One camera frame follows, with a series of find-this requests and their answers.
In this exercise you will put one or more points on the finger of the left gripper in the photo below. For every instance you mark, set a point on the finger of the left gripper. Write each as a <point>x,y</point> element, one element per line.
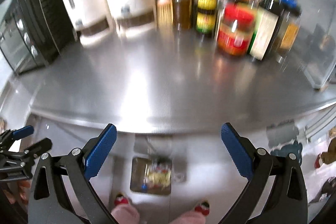
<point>13,135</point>
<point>38,149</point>

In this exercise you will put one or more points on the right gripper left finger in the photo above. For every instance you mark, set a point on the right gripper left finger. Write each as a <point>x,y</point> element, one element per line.
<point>49,201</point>

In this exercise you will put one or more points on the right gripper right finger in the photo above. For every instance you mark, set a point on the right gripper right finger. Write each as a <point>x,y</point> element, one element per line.
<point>287,201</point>

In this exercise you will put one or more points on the clear plastic bottle blue cap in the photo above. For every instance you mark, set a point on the clear plastic bottle blue cap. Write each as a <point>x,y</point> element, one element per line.
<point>149,177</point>

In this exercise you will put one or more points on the steel trash bin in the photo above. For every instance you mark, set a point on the steel trash bin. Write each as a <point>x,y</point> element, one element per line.
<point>163,176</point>

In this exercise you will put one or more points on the left red slipper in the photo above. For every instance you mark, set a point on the left red slipper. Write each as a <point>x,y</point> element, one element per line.
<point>121,199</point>

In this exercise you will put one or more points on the red slipper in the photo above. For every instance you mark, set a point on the red slipper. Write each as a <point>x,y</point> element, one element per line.
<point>203,207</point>
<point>121,199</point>

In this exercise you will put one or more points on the right red slipper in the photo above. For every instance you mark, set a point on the right red slipper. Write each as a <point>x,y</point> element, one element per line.
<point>203,207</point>

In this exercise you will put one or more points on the clear plastic storage box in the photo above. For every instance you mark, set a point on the clear plastic storage box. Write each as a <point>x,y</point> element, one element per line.
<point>315,43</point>

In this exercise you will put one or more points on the red lid sauce jar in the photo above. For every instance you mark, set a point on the red lid sauce jar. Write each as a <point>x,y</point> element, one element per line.
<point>235,30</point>

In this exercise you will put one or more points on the wooden bristle brush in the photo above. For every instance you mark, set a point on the wooden bristle brush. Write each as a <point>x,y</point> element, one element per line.
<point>164,13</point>

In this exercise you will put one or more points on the dark bottle cream label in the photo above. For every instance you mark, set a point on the dark bottle cream label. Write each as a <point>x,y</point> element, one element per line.
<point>267,25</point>

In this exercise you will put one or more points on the green label soy sauce bottle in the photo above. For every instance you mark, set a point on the green label soy sauce bottle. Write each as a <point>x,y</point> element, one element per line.
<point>206,16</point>

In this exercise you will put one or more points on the large yellow oil jar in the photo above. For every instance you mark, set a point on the large yellow oil jar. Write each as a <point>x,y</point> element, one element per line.
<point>182,14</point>

